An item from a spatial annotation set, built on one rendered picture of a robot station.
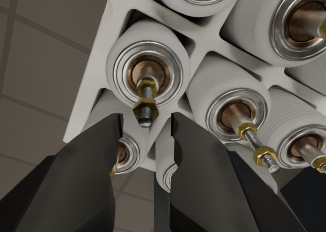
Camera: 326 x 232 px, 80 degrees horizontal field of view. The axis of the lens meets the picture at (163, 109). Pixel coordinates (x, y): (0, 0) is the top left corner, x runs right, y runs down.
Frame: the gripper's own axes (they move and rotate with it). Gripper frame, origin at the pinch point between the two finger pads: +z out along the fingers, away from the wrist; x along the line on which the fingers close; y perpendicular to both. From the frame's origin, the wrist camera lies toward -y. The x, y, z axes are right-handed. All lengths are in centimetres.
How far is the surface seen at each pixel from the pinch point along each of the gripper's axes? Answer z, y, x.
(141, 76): 6.7, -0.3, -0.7
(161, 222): 13.4, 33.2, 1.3
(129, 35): 10.1, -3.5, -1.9
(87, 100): 16.7, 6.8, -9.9
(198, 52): 16.7, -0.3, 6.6
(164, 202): 16.9, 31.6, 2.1
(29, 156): 35, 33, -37
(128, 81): 9.4, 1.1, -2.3
